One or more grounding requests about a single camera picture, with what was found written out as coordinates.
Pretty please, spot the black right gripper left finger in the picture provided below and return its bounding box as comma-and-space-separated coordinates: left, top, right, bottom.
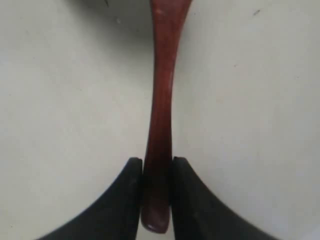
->
41, 157, 143, 240

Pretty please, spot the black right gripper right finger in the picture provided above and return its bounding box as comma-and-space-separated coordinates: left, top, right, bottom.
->
171, 157, 274, 240

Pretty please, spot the brown wooden spoon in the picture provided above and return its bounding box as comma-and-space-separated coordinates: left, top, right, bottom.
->
140, 0, 192, 234

